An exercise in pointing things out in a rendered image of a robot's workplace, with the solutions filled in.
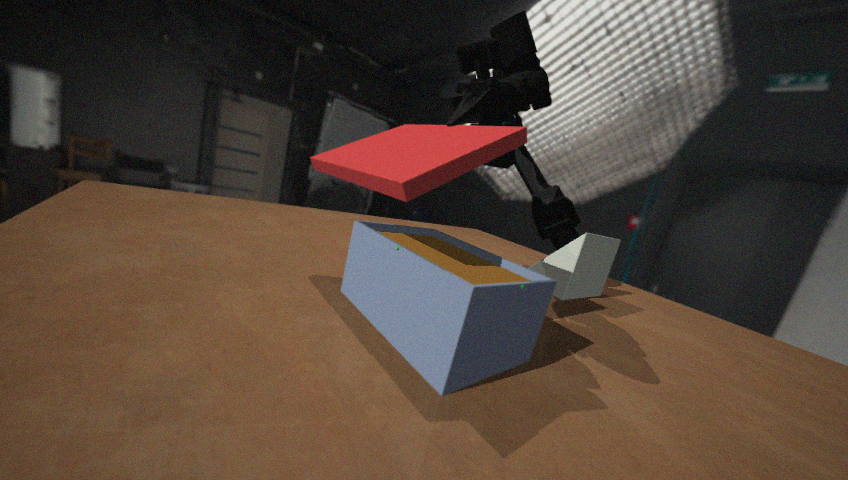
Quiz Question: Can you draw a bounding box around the red lid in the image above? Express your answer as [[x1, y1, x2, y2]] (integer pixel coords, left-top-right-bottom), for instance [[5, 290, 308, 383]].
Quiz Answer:
[[309, 124, 527, 202]]

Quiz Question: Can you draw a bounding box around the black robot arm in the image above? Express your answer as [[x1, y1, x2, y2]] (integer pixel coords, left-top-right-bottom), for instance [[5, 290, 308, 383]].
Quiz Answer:
[[452, 11, 581, 250]]

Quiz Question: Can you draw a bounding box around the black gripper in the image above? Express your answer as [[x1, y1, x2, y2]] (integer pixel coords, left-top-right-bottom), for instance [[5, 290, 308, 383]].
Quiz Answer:
[[447, 36, 532, 169]]

